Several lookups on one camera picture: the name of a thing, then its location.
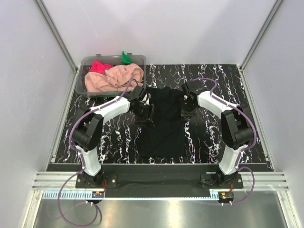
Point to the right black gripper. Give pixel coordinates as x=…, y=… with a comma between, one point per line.
x=185, y=115

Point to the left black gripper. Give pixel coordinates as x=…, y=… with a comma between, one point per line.
x=148, y=117

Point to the black t shirt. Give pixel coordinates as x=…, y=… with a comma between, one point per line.
x=164, y=135

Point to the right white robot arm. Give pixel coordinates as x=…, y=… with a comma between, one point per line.
x=237, y=129

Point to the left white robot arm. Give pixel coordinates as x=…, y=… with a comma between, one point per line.
x=87, y=128

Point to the pink t shirt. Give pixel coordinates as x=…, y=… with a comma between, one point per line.
x=115, y=79

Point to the green t shirt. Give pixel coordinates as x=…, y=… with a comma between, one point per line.
x=126, y=59

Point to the clear plastic bin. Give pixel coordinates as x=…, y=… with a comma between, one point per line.
x=87, y=62

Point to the red t shirt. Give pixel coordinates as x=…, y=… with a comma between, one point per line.
x=100, y=68

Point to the white slotted cable duct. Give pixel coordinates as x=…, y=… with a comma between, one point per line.
x=73, y=194

